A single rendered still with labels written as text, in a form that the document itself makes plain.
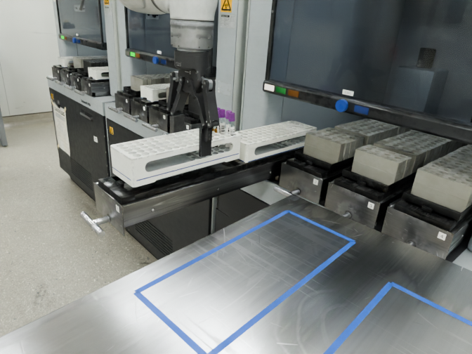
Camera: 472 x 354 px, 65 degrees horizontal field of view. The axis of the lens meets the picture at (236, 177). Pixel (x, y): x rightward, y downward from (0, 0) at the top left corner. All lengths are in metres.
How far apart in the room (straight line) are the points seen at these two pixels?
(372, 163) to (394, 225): 0.16
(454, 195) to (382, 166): 0.16
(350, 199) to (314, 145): 0.20
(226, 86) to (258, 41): 0.20
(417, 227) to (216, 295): 0.48
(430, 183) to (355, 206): 0.16
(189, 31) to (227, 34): 0.47
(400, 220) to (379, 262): 0.23
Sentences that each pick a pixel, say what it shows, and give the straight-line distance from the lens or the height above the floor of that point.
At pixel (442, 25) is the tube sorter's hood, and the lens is 0.86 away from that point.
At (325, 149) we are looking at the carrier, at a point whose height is 0.85.
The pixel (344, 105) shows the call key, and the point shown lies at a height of 0.98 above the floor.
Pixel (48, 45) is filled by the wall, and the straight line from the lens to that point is 4.37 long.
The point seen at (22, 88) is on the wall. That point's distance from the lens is 4.36.
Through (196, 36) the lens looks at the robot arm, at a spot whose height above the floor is 1.12.
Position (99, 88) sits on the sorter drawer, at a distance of 2.06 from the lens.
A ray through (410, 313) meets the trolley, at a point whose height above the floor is 0.82.
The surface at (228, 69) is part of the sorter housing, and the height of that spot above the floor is 1.00.
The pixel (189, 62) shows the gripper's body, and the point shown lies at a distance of 0.80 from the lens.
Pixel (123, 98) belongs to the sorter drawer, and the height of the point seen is 0.80.
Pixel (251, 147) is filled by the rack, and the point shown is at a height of 0.85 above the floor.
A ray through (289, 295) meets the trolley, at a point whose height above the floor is 0.82.
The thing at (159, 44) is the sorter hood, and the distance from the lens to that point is 1.57.
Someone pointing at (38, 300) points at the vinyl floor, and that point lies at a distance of 1.86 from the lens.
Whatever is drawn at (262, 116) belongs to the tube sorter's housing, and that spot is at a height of 0.88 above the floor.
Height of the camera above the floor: 1.16
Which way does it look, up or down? 24 degrees down
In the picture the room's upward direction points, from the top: 4 degrees clockwise
